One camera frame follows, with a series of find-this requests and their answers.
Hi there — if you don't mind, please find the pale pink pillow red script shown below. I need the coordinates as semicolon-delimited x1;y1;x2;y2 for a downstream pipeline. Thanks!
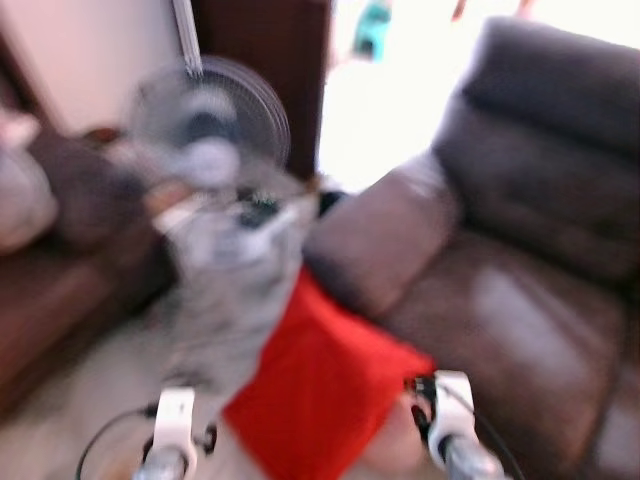
355;393;437;477

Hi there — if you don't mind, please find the dark brown leather sofa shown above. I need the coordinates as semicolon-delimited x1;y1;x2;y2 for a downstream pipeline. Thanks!
303;15;640;480

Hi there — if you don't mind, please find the brown fabric sofa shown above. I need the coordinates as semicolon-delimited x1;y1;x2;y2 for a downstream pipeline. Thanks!
0;128;173;413

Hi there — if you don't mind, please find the beige pillow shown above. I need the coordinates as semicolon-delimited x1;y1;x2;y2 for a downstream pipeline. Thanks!
0;108;59;253

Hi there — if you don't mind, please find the grey standing fan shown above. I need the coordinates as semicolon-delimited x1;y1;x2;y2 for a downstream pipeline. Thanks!
125;55;313;271

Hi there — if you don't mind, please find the teal hanging item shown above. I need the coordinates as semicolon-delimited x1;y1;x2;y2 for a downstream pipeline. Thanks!
352;0;394;61

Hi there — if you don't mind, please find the dark wooden door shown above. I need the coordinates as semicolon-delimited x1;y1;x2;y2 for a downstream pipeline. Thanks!
190;0;333;183

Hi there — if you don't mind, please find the white pole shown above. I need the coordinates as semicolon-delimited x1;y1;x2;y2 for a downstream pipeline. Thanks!
171;0;205;79

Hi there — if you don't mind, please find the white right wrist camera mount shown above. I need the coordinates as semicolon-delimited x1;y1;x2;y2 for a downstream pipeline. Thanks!
425;371;479;467

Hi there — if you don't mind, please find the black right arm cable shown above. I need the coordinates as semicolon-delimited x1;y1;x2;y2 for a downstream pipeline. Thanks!
440;384;527;480

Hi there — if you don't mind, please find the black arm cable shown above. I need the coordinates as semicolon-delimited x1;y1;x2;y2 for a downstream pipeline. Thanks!
440;384;527;480
75;403;161;480

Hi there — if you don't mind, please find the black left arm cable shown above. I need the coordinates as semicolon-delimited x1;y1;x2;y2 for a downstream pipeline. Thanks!
75;403;161;480

